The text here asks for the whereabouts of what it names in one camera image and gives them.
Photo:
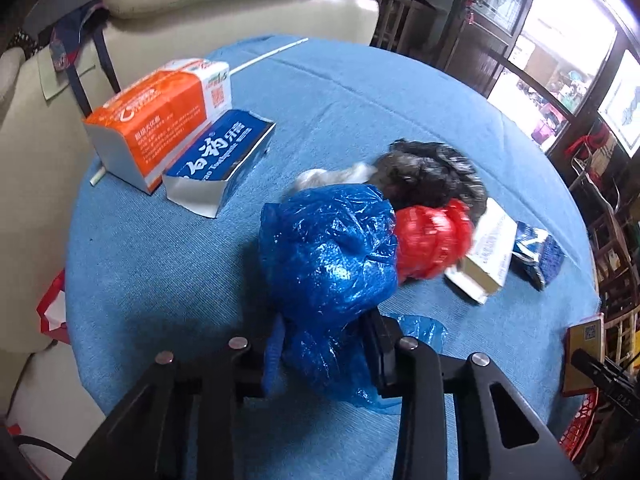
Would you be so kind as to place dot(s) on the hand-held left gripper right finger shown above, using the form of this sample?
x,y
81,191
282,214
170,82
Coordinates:
x,y
385,360

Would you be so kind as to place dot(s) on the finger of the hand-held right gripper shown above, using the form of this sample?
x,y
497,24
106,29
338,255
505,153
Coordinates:
x,y
600,371

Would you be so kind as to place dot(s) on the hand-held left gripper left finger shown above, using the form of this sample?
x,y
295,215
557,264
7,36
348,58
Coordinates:
x,y
272,362

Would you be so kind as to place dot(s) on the yellow medicine box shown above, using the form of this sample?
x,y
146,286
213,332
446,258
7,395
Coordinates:
x,y
585,335

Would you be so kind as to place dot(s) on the red plastic basket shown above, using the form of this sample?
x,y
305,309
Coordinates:
x,y
580,430

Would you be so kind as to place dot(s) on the blue plastic bag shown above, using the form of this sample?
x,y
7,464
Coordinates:
x,y
330,260

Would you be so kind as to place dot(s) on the red plastic bag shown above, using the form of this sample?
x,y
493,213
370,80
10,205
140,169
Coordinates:
x,y
430,240

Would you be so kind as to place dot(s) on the blue and white packet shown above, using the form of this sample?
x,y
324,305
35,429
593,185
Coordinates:
x,y
542,255

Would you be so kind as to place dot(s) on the white medicine box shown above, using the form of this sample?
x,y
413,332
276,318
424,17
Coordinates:
x,y
490,250

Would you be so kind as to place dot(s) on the black plastic bag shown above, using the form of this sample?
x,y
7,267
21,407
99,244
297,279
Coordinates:
x,y
430,175

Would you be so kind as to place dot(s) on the white plastic bag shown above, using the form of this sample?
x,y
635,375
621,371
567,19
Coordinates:
x,y
325,177

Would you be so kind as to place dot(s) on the blue toothpaste box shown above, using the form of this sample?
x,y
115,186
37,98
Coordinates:
x,y
215,160

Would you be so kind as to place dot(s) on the wooden chair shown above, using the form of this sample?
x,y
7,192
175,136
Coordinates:
x,y
615,260

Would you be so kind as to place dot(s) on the red and white shopping bag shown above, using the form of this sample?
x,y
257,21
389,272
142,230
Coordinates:
x,y
50,310

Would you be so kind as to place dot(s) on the red hanging decoration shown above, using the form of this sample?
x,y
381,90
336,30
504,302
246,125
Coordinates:
x,y
585,142

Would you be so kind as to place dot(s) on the blue tablecloth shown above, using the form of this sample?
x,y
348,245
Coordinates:
x,y
375,100

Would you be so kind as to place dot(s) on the orange and white carton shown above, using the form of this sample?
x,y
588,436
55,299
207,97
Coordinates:
x,y
150,115

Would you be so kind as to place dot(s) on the thin white stick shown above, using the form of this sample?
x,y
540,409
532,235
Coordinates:
x,y
270,54

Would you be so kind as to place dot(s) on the wooden glass door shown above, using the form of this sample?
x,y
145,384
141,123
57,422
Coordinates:
x,y
470,45

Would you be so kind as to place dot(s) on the wooden crib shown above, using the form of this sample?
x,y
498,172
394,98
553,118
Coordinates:
x,y
395,15

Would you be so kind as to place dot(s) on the beige leather sofa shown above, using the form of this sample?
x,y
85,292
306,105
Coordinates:
x,y
200,20

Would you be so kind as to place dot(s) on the patterned cloth bag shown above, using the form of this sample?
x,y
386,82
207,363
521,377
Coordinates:
x,y
62,45

